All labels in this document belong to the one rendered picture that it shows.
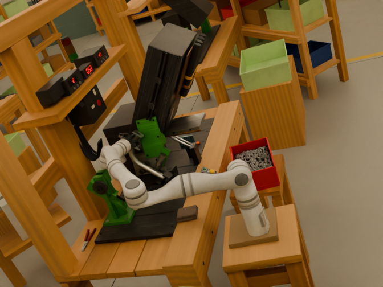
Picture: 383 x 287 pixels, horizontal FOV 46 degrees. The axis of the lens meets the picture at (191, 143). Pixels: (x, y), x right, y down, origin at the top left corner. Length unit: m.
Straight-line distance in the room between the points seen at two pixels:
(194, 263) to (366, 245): 1.44
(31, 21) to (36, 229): 0.95
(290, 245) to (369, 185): 1.71
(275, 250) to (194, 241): 0.35
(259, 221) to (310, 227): 1.37
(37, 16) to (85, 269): 1.20
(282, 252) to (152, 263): 0.56
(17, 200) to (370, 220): 2.21
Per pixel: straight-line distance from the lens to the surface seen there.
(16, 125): 2.17
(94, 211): 2.41
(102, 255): 2.19
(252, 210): 1.85
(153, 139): 2.32
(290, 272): 1.92
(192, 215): 2.08
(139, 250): 2.10
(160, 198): 1.79
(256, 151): 2.47
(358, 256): 3.00
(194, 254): 1.92
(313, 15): 4.84
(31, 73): 2.16
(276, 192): 2.27
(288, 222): 1.99
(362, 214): 3.28
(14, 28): 2.16
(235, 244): 1.93
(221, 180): 1.76
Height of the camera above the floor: 2.13
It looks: 27 degrees down
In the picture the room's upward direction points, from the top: 20 degrees counter-clockwise
